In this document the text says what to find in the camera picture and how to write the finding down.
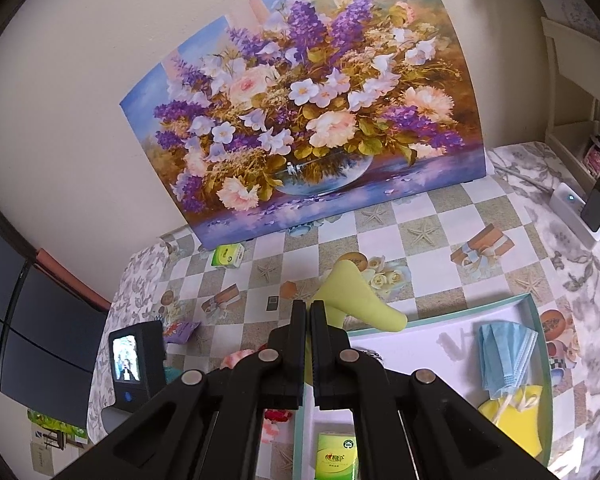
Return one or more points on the white tray teal rim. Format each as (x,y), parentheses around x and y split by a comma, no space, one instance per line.
(414,408)

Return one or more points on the floral canvas painting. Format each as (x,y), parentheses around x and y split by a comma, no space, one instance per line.
(284,112)

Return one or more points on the cream wooden shelf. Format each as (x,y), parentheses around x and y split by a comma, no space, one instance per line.
(573,122)

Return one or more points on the checkered printed table mat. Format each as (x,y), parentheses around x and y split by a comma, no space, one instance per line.
(380,284)

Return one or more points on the white router box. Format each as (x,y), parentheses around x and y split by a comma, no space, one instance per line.
(568,205)

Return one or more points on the lime green cloth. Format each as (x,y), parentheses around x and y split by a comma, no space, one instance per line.
(345,292)

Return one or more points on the green tissue pack in tray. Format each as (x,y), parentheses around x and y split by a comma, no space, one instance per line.
(336,457)

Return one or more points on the grey floral tablecloth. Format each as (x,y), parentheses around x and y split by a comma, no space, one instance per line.
(531,170)

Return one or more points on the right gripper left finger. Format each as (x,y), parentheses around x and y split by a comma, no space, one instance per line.
(292,357)

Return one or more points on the green tissue pack by painting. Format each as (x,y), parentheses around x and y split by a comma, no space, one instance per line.
(228,256)

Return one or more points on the purple cloth pouch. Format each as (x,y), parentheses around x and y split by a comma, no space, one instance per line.
(179,332)

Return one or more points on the yellow sponge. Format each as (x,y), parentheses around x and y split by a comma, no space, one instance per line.
(517,415)

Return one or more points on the light blue face mask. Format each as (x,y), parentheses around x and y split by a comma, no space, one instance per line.
(504,352)

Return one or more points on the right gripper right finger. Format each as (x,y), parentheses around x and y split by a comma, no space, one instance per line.
(332,388)

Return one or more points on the teal felt pouch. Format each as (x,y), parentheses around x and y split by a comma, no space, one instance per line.
(171,374)

